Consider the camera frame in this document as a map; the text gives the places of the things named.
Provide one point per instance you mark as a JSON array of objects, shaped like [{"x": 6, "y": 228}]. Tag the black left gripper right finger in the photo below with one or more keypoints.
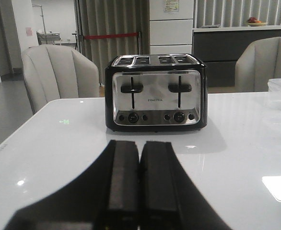
[{"x": 169, "y": 199}]

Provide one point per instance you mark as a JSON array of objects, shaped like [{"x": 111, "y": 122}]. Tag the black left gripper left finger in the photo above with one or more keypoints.
[{"x": 103, "y": 197}]

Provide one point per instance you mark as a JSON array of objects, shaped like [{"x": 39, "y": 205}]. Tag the black chrome four-slot toaster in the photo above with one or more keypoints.
[{"x": 156, "y": 93}]

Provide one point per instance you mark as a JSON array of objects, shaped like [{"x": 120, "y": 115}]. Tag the beige armchair left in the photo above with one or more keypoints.
[{"x": 54, "y": 72}]

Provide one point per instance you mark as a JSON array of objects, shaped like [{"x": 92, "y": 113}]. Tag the beige armchair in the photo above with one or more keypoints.
[
  {"x": 260, "y": 62},
  {"x": 54, "y": 72}
]

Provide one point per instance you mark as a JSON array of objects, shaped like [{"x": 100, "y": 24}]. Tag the dark kitchen counter cabinet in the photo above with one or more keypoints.
[{"x": 220, "y": 48}]

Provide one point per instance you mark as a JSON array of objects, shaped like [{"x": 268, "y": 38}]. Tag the red barrier belt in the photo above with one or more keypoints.
[{"x": 90, "y": 37}]

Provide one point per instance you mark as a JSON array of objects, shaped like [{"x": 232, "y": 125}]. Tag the metal cart in background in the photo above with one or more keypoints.
[{"x": 48, "y": 38}]

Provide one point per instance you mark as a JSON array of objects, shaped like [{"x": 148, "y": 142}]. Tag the beige armchair right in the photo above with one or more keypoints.
[{"x": 260, "y": 62}]

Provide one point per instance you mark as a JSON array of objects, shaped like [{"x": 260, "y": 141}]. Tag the white refrigerator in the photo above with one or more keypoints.
[{"x": 170, "y": 26}]

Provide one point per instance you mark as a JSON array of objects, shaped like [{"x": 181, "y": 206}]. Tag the fruit bowl on counter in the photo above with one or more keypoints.
[{"x": 253, "y": 21}]

